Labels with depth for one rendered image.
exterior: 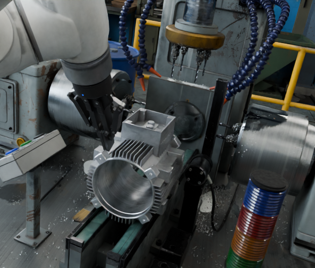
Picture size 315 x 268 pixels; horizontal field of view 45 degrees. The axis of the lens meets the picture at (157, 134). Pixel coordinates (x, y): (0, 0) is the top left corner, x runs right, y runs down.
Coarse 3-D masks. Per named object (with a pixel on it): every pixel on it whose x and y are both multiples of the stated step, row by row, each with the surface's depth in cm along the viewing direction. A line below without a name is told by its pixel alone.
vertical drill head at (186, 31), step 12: (192, 0) 107; (204, 0) 106; (216, 0) 108; (192, 12) 108; (204, 12) 107; (180, 24) 109; (192, 24) 107; (204, 24) 109; (168, 36) 110; (180, 36) 107; (192, 36) 105; (204, 36) 106; (216, 36) 108; (180, 48) 112; (204, 48) 108; (216, 48) 110; (204, 72) 122
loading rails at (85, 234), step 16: (144, 176) 115; (176, 192) 115; (96, 208) 94; (80, 224) 87; (96, 224) 90; (112, 224) 98; (144, 224) 91; (160, 224) 105; (80, 240) 82; (96, 240) 90; (112, 240) 101; (128, 240) 86; (144, 240) 92; (160, 240) 101; (64, 256) 92; (80, 256) 83; (96, 256) 93; (112, 256) 80; (128, 256) 81; (144, 256) 97
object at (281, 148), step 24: (264, 120) 105; (288, 120) 105; (240, 144) 104; (264, 144) 102; (288, 144) 101; (312, 144) 101; (240, 168) 106; (264, 168) 103; (288, 168) 101; (288, 192) 108
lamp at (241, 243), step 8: (240, 232) 62; (232, 240) 65; (240, 240) 62; (248, 240) 61; (256, 240) 61; (264, 240) 61; (232, 248) 64; (240, 248) 63; (248, 248) 62; (256, 248) 61; (264, 248) 62; (240, 256) 63; (248, 256) 62; (256, 256) 62; (264, 256) 64
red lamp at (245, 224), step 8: (240, 216) 62; (248, 216) 60; (256, 216) 59; (264, 216) 59; (272, 216) 59; (240, 224) 62; (248, 224) 61; (256, 224) 60; (264, 224) 60; (272, 224) 60; (248, 232) 61; (256, 232) 60; (264, 232) 60; (272, 232) 62
